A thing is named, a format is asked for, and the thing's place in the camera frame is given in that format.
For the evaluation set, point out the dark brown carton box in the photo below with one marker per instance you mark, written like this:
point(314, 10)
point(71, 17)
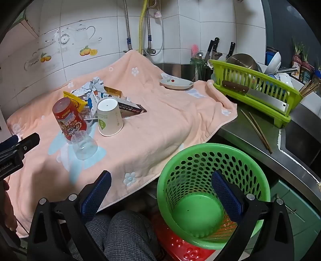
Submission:
point(133, 108)

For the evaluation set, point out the red label jar with sprouts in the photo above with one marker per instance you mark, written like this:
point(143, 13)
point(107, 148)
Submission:
point(296, 61)

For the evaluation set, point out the green perforated plastic basket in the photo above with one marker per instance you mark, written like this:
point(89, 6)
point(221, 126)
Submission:
point(198, 215)

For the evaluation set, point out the steel spoon head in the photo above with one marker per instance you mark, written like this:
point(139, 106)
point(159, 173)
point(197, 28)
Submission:
point(200, 54)

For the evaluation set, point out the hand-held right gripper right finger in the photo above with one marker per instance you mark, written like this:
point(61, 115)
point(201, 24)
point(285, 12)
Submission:
point(227, 197)

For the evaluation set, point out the white paper cup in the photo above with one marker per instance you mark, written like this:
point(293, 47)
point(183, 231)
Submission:
point(109, 120)

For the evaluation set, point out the pink bristle brush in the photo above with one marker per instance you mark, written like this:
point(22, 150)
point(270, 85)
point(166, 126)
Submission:
point(194, 50)

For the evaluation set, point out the blue plastic container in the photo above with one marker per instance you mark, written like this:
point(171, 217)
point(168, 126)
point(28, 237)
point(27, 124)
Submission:
point(269, 54)

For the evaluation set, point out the stainless steel bowl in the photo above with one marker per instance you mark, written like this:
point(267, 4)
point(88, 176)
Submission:
point(242, 60)

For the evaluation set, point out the peach floral towel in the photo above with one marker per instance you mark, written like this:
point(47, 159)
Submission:
point(150, 130)

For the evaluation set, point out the red plastic stool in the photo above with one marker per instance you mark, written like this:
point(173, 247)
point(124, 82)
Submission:
point(180, 248)

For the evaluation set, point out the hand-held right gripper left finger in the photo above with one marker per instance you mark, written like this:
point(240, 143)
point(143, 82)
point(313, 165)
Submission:
point(96, 194)

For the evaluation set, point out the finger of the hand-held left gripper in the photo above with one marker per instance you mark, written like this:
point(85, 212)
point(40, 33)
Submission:
point(11, 140)
point(27, 143)

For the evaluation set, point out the blue lid jar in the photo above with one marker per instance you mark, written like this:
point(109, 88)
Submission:
point(317, 76)

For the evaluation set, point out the white ceramic bowl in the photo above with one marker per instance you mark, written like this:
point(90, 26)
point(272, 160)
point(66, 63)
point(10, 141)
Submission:
point(274, 61)

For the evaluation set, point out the person's grey plaid leg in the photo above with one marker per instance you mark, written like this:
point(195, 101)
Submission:
point(123, 236)

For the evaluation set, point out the red printed drink can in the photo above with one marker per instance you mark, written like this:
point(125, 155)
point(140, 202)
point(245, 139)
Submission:
point(69, 118)

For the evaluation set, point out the clear plastic cup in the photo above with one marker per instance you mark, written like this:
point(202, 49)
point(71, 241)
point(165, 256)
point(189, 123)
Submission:
point(84, 148)

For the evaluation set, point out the person's left hand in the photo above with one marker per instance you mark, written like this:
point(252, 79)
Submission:
point(7, 208)

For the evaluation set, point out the brown wooden chopstick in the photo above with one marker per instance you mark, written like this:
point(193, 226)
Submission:
point(260, 133)
point(255, 130)

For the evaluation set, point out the metal pipe valve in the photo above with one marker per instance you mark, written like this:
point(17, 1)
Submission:
point(150, 51)

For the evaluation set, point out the white flower print plate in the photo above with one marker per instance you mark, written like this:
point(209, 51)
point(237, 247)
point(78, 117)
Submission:
point(175, 84)

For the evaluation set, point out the yellow snack wrapper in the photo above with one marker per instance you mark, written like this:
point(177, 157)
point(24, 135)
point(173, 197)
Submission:
point(71, 96)

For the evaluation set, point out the blue white paper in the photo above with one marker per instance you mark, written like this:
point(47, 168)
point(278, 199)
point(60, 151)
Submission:
point(94, 86)

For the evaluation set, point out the green cabinet door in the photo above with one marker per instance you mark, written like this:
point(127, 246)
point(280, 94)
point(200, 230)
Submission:
point(288, 210)

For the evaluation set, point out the green plastic dish rack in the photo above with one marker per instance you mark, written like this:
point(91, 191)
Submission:
point(282, 120)

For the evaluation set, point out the dark jar with sprouts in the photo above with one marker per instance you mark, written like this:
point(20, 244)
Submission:
point(306, 71)

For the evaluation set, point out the bundle of wooden chopsticks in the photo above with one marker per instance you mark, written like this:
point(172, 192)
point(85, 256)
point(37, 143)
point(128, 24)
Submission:
point(309, 88)

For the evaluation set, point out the stainless steel sink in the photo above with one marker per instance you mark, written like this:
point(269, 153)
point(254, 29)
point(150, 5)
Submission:
point(303, 143)

